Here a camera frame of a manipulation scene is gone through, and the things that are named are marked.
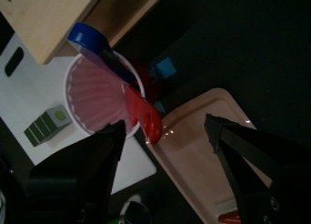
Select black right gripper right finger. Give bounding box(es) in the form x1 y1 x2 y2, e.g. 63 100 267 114
204 113 311 224

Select red plastic cup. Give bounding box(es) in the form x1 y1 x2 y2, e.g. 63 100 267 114
61 49 165 140

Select beige plastic tray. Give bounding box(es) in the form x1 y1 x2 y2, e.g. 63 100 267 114
144 87 274 224

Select black and white object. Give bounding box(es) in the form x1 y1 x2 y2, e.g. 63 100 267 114
119 193 155 224

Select blue tape piece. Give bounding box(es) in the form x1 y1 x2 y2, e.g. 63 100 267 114
152 100 167 115
155 56 177 80

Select wooden knife block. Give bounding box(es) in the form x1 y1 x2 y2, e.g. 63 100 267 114
0 0 167 66

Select red and white toy item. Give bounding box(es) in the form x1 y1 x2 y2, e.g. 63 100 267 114
214 199 243 224

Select green and white toy block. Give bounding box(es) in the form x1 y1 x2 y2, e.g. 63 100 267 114
23 104 75 148

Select white plastic cutting board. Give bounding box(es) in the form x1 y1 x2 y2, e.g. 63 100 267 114
0 31 157 196

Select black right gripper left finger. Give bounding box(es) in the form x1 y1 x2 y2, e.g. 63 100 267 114
23 119 127 224

